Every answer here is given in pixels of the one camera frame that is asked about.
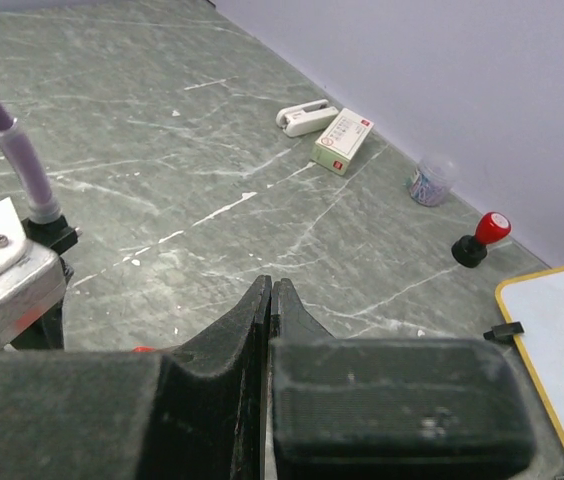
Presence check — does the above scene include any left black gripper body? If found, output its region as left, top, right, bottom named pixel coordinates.
left=8, top=254, right=74, bottom=350

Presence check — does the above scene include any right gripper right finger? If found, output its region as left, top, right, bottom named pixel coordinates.
left=271, top=279, right=536, bottom=479

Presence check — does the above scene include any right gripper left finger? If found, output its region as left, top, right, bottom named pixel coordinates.
left=0, top=276, right=270, bottom=479

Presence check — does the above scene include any red black stamp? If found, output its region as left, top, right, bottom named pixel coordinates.
left=451, top=212, right=512, bottom=268

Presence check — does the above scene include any clear paperclip jar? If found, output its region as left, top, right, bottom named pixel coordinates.
left=407, top=154, right=458, bottom=207

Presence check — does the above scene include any white staples box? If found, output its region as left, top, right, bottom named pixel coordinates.
left=310, top=108, right=374, bottom=176

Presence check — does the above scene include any white stapler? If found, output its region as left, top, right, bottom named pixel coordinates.
left=275, top=99, right=339, bottom=138

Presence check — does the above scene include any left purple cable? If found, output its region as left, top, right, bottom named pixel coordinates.
left=0, top=52, right=63, bottom=224

